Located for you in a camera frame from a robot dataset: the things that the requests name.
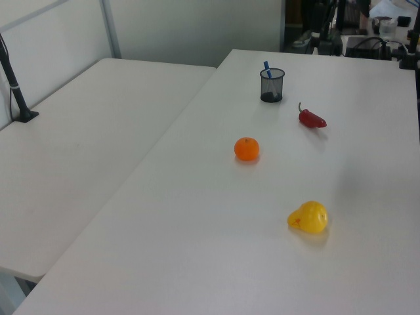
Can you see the orange mandarin fruit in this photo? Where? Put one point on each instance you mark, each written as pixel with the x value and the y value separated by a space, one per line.
pixel 246 149

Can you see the grey aluminium partition frame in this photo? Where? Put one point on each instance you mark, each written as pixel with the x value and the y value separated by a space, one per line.
pixel 110 33

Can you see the blue and white marker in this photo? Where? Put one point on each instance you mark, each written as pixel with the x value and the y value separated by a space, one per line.
pixel 267 69

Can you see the small black case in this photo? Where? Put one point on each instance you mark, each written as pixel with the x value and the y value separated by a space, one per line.
pixel 404 21

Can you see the clear glass jar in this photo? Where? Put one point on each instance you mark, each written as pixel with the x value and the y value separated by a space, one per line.
pixel 387 28

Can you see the black camera stand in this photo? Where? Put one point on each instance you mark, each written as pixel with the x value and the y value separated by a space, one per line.
pixel 410 60

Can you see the black box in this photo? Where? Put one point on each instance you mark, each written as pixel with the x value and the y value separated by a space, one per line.
pixel 361 48

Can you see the black pole with base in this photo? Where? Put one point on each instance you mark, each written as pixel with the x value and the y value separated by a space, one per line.
pixel 16 92

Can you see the black mesh pen cup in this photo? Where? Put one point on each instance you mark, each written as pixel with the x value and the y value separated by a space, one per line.
pixel 272 87

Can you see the red chili pepper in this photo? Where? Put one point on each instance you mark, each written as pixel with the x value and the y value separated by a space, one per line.
pixel 310 118

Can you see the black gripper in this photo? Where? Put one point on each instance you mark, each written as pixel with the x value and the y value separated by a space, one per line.
pixel 318 18

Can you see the grey sneaker shoe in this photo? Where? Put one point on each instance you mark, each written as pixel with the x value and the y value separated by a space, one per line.
pixel 302 38

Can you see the dark green machine base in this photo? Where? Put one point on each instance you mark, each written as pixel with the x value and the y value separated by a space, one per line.
pixel 330 46

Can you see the yellow toy pear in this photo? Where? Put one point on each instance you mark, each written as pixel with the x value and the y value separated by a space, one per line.
pixel 310 218

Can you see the grey table leg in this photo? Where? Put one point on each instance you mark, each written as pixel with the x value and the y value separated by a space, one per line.
pixel 10 295

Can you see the white plastic sheet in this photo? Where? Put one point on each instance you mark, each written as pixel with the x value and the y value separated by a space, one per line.
pixel 387 6

